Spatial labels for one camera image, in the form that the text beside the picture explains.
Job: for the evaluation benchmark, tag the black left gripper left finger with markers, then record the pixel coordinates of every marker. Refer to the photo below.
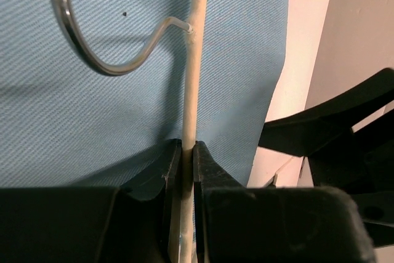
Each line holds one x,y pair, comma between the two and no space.
138,221

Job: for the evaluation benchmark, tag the light blue trousers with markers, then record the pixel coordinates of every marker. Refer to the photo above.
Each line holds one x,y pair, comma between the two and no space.
62,123

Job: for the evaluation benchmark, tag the white plastic hanger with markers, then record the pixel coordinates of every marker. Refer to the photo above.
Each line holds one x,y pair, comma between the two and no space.
194,32

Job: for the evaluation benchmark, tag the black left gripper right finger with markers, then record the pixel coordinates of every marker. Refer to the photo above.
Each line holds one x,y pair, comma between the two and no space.
238,224

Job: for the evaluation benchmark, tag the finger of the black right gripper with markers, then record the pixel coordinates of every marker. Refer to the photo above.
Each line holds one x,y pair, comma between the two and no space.
306,132

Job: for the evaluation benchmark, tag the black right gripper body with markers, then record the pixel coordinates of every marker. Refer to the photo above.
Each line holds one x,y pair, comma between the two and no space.
360,164

